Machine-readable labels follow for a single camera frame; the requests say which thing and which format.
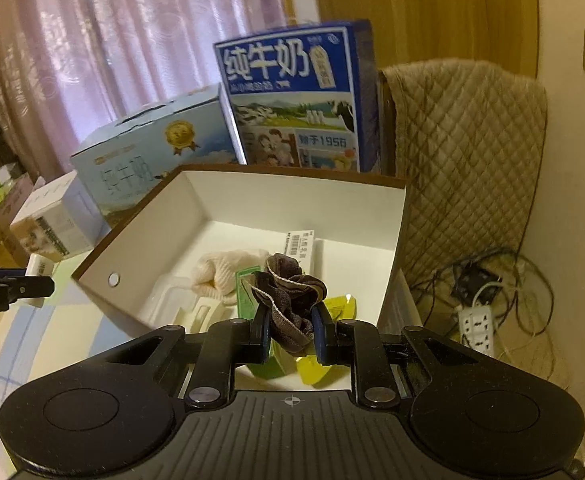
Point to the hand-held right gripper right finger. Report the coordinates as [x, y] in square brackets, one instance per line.
[321, 336]

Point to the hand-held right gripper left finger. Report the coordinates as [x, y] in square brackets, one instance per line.
[261, 332]

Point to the yellow snack packet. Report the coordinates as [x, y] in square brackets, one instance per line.
[337, 310]

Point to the dark brown cloth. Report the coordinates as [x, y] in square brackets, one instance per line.
[287, 305]

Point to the green snack packet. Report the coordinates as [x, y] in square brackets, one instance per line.
[245, 290]

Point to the white waffle towel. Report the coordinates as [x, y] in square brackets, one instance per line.
[222, 272]

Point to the white labelled small box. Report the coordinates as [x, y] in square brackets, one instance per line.
[297, 247]

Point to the clear plastic container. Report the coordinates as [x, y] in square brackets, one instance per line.
[170, 300]

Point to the brown cardboard box white inside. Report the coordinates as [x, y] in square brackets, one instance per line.
[272, 200]

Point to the white printed carton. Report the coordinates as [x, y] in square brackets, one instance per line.
[52, 220]

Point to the green white carton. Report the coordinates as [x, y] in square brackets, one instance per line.
[2, 185]

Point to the black power adapter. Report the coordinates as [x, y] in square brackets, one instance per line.
[472, 280]

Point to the light blue milk carton box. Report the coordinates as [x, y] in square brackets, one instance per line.
[147, 160]

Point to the beige quilted cover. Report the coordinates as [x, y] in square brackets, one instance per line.
[472, 160]

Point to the dark blue milk carton box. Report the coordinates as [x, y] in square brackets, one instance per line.
[292, 90]

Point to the pink curtain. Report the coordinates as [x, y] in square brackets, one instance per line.
[122, 35]

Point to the yellow curtain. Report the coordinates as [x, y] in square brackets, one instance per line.
[422, 10]

